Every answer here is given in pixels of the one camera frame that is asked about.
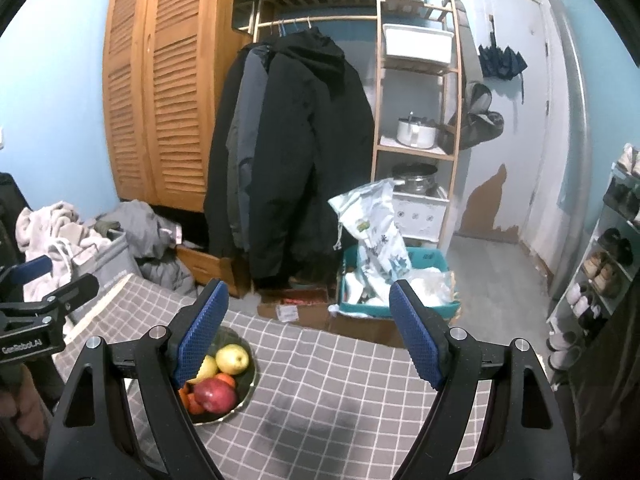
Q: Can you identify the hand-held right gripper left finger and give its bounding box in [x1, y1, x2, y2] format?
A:
[44, 278, 230, 480]

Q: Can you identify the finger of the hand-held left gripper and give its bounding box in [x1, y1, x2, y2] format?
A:
[0, 255, 53, 288]
[42, 273, 100, 312]

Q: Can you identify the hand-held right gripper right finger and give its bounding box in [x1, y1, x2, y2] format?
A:
[389, 280, 573, 480]

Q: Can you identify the yellow apple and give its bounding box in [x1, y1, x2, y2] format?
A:
[215, 344, 250, 375]

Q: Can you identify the red apple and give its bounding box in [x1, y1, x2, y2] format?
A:
[194, 379, 238, 413]

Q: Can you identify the dark scalloped glass bowl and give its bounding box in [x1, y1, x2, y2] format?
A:
[177, 325, 260, 426]

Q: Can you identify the person's left hand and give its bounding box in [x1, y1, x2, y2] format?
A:
[0, 362, 51, 421]

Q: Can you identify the grey tote bag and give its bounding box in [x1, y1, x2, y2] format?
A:
[65, 230, 143, 326]

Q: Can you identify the clear plastic bag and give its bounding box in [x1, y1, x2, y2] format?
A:
[400, 267, 456, 308]

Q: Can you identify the large cardboard box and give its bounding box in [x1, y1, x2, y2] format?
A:
[327, 305, 408, 348]

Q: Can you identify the teal plastic basket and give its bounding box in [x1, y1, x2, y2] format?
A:
[337, 246, 461, 320]

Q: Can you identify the wooden drawer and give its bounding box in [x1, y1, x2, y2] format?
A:
[175, 245, 251, 298]

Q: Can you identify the grey clothing pile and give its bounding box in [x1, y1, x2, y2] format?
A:
[95, 200, 198, 298]

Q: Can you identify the grey checked tablecloth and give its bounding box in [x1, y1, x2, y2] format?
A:
[50, 275, 501, 480]

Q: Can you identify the small cardboard box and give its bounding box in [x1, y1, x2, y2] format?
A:
[257, 287, 338, 331]

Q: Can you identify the white drawer box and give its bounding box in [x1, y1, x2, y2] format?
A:
[391, 187, 451, 248]

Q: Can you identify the printed white plastic bag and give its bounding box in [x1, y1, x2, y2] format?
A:
[328, 178, 413, 281]

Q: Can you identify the steel pot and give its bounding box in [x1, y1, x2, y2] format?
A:
[390, 162, 440, 196]

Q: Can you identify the shoe rack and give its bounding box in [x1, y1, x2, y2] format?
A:
[545, 142, 640, 371]

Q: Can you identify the wooden shelf rack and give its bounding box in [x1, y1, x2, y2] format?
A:
[372, 0, 463, 261]

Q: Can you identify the wooden louvered wardrobe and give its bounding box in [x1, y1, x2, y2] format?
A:
[102, 0, 253, 216]

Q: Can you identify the group of shoes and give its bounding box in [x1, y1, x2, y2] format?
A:
[547, 142, 640, 368]

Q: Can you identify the white cooking pot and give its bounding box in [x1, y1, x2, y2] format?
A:
[396, 112, 440, 149]

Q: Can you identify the black hooded coat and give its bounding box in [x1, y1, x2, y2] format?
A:
[248, 27, 376, 288]

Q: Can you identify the white door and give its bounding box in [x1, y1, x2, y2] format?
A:
[467, 0, 548, 256]

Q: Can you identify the grey jacket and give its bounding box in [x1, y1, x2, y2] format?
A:
[225, 45, 273, 256]

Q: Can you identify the dark hanging bag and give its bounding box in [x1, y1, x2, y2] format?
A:
[447, 82, 506, 156]

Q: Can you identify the grey pipe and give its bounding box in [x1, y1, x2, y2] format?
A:
[547, 0, 587, 301]

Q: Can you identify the dark blue umbrella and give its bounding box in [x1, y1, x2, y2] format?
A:
[477, 42, 528, 103]

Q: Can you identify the wooden clothes rail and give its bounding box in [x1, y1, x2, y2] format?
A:
[237, 15, 378, 36]

